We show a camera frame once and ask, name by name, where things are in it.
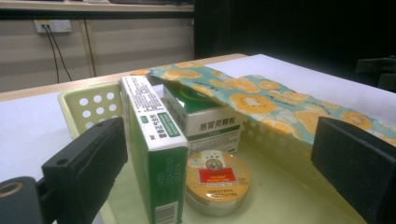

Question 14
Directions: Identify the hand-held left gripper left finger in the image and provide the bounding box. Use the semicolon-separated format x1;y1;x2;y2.
36;116;129;224

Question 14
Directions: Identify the black wall cable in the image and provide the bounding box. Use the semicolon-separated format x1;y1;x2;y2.
48;25;73;82
43;25;61;84

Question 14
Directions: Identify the black horizontal wall rail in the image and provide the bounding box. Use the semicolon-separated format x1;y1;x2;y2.
0;8;194;21

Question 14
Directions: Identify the pale green perforated plastic basket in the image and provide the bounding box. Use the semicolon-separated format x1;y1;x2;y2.
57;81;368;224

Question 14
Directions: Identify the white wall socket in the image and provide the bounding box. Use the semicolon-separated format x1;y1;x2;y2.
34;19;73;35

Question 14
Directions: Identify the round gold tin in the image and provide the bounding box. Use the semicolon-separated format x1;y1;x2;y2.
184;149;251;217

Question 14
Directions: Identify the white box with green top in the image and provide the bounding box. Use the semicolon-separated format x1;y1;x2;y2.
162;81;243;156

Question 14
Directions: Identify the tall green and white box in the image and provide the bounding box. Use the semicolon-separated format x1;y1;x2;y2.
120;75;190;224

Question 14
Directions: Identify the fruit-print fabric bag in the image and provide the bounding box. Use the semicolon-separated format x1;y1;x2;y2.
130;60;396;147

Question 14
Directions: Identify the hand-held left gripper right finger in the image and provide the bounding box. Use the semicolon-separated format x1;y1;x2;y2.
310;116;396;224

